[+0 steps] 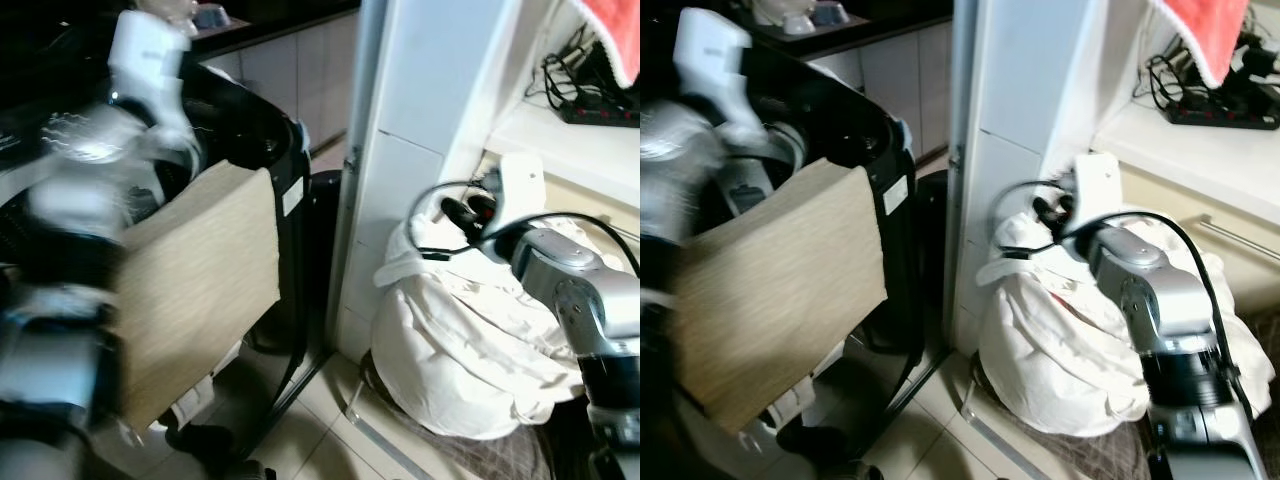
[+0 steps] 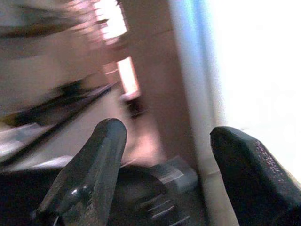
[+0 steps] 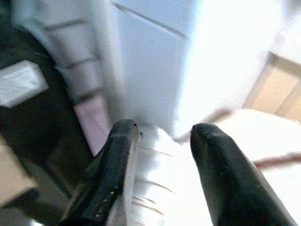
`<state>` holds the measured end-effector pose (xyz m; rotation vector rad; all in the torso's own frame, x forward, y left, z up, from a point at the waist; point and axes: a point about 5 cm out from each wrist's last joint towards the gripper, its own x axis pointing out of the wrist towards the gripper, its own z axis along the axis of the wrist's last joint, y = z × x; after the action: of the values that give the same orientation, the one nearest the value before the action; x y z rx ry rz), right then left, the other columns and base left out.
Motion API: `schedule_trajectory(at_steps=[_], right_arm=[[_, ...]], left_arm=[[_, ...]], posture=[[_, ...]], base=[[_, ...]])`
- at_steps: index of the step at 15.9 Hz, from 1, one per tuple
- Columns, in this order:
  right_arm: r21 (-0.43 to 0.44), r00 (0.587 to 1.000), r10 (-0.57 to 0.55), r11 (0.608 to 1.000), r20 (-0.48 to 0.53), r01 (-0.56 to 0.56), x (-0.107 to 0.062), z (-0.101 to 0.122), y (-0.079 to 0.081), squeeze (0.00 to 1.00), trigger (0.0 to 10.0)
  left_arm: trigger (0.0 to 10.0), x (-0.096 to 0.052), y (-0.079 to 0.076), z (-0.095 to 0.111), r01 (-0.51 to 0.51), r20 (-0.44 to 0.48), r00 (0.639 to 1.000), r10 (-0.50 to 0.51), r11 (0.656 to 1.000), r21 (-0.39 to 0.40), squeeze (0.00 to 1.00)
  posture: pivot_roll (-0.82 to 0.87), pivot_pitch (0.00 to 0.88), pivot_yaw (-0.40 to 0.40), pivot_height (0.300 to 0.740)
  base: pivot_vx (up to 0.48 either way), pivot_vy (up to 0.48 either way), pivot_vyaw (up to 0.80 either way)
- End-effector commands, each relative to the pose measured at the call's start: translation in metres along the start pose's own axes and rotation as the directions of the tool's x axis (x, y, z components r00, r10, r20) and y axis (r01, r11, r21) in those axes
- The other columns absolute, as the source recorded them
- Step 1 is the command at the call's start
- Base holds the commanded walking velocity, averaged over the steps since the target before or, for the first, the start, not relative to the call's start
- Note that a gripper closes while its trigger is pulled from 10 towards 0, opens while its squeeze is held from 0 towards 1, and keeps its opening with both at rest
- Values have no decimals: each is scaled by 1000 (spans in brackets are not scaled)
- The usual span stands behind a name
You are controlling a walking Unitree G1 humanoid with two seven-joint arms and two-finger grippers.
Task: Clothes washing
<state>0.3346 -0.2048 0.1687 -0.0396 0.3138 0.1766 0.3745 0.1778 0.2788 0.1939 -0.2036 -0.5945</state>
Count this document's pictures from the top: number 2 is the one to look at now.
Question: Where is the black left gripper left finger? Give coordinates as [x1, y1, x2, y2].
[35, 118, 128, 226]

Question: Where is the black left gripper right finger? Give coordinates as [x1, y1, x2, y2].
[209, 126, 301, 226]

